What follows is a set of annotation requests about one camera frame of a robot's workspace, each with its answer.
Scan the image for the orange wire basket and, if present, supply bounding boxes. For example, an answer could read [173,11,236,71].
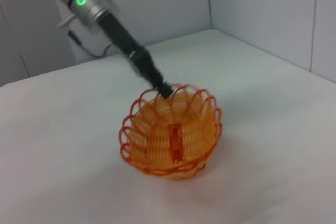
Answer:
[119,83,223,182]

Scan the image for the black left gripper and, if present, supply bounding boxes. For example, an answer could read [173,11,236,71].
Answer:
[97,15,174,100]

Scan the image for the black cable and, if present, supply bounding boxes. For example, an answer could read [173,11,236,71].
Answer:
[67,31,114,58]

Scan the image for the metal left camera mount bracket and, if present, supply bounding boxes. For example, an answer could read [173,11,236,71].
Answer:
[58,14,77,29]

